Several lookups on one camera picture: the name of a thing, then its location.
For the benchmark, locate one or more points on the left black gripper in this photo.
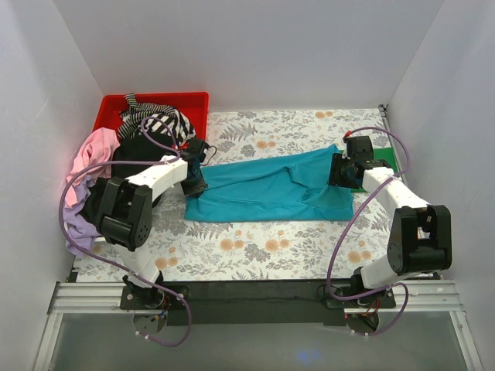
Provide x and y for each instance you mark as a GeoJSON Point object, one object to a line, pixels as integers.
{"type": "Point", "coordinates": [194, 184]}

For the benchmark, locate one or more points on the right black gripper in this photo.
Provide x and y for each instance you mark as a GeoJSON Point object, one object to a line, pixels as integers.
{"type": "Point", "coordinates": [338, 175]}

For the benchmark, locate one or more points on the teal t shirt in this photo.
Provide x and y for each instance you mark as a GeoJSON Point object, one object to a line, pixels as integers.
{"type": "Point", "coordinates": [283, 188]}

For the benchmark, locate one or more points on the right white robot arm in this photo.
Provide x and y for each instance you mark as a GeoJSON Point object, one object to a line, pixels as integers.
{"type": "Point", "coordinates": [420, 238]}

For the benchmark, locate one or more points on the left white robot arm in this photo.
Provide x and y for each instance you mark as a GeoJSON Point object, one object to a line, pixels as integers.
{"type": "Point", "coordinates": [124, 215]}

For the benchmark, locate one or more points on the green folded t shirt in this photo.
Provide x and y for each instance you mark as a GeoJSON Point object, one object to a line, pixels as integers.
{"type": "Point", "coordinates": [355, 163]}

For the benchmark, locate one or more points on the floral patterned table mat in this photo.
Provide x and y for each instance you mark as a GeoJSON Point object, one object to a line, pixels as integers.
{"type": "Point", "coordinates": [191, 251]}

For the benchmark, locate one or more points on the black t shirt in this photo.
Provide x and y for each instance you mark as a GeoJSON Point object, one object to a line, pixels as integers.
{"type": "Point", "coordinates": [137, 149]}

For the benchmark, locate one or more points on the black white striped shirt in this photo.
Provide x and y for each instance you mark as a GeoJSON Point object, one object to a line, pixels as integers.
{"type": "Point", "coordinates": [157, 118]}

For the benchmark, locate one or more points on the pink t shirt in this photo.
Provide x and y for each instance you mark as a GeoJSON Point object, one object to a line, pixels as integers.
{"type": "Point", "coordinates": [99, 147]}

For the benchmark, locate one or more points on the lavender t shirt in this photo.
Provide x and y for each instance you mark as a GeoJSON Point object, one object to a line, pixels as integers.
{"type": "Point", "coordinates": [79, 230]}

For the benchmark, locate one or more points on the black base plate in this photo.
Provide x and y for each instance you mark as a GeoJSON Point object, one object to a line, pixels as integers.
{"type": "Point", "coordinates": [272, 302]}

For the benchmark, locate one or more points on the aluminium mounting rail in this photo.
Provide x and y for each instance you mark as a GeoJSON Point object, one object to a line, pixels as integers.
{"type": "Point", "coordinates": [420, 295]}

